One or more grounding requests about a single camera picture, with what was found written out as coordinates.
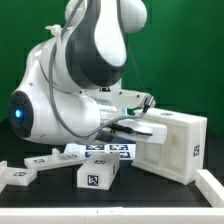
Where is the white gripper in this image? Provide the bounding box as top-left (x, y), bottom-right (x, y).
top-left (116, 119), bottom-right (167, 144)

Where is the white cabinet body box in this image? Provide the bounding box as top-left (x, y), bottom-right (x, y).
top-left (132, 108), bottom-right (207, 185)

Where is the white door panel with tags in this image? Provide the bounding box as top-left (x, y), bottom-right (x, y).
top-left (0, 161), bottom-right (37, 186)

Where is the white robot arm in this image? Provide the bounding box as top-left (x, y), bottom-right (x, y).
top-left (8, 0), bottom-right (167, 145)

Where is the white cabinet top block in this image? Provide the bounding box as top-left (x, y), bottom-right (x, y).
top-left (77, 153), bottom-right (120, 190)

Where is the white tag sheet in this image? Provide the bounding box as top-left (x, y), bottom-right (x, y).
top-left (64, 143), bottom-right (136, 160)

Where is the grey braided cable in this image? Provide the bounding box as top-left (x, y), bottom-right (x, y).
top-left (48, 0), bottom-right (155, 139)

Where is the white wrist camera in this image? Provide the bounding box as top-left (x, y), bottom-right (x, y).
top-left (99, 89), bottom-right (155, 109)

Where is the white table border rail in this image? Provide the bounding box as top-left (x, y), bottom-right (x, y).
top-left (0, 169), bottom-right (224, 224)

